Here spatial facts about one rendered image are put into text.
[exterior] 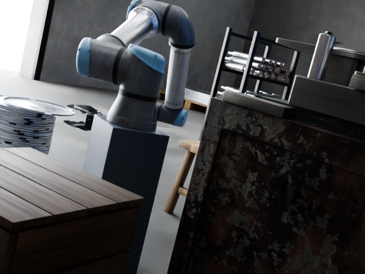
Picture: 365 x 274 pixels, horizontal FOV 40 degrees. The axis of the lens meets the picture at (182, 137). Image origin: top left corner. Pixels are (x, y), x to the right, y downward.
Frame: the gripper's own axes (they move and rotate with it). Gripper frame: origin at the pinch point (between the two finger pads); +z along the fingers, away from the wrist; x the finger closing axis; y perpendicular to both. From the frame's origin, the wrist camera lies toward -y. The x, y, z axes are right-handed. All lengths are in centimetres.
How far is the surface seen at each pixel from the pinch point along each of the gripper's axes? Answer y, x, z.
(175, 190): -6, 23, -51
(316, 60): 110, -40, -65
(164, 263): 49, 34, -50
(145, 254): 45, 34, -43
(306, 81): 113, -36, -63
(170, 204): -5, 30, -51
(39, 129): 9.0, 7.5, 8.2
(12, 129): 11.5, 9.5, 18.0
